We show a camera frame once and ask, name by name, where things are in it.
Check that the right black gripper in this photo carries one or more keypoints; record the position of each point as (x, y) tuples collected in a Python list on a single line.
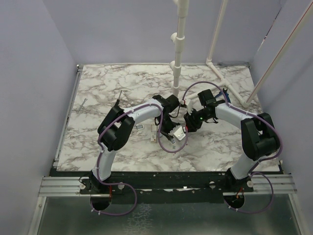
[(190, 122)]

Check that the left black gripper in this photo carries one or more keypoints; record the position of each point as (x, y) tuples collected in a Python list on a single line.
[(166, 132)]

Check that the white staple box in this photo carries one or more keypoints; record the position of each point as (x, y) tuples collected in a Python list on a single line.
[(153, 137)]

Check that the white stapler base piece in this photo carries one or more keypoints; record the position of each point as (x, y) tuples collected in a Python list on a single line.
[(139, 127)]

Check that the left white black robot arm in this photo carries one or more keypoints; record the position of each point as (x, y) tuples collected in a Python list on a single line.
[(115, 130)]

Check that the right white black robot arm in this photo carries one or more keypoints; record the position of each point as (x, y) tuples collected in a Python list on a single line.
[(259, 138)]

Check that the small silver wrench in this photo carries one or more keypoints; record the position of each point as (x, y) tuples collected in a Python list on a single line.
[(81, 106)]

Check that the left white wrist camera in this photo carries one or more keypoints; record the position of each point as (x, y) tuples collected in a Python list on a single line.
[(179, 133)]

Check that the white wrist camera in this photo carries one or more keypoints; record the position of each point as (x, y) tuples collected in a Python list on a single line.
[(179, 133), (188, 104)]

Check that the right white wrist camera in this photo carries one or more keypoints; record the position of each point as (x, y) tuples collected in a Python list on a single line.
[(188, 104)]

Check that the blue handled pliers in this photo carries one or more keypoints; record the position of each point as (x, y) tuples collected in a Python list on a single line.
[(224, 92)]

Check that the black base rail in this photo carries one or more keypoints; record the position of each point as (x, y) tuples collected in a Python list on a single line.
[(150, 197)]

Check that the white PVC pipe frame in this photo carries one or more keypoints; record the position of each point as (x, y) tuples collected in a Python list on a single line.
[(248, 32)]

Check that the aluminium extrusion rail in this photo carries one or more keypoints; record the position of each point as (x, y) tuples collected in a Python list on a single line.
[(160, 182)]

